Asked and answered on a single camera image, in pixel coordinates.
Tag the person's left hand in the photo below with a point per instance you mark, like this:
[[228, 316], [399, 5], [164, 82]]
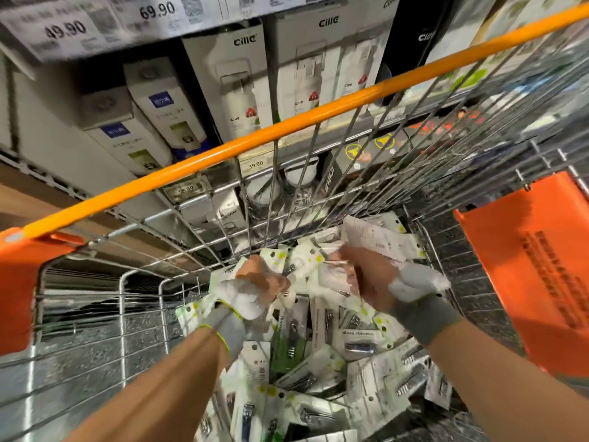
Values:
[[262, 276]]

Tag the person's right hand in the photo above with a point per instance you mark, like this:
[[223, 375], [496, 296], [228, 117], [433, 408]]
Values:
[[368, 271]]

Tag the pile of packets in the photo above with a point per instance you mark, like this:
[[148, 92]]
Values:
[[313, 363]]

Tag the person's left forearm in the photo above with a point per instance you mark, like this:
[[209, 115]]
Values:
[[156, 396]]

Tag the person's right forearm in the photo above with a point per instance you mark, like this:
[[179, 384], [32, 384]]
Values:
[[506, 386]]

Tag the small white product box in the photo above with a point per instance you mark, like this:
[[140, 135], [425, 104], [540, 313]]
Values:
[[230, 83]]

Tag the large white product box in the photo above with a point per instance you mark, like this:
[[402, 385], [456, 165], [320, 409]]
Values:
[[322, 59]]

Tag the grey kitchenware shelf unit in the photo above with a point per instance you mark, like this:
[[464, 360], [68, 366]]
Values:
[[138, 18]]

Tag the grey wrist tracker band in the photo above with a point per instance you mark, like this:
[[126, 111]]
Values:
[[235, 313], [419, 294]]

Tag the wooden post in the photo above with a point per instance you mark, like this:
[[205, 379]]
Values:
[[55, 202]]

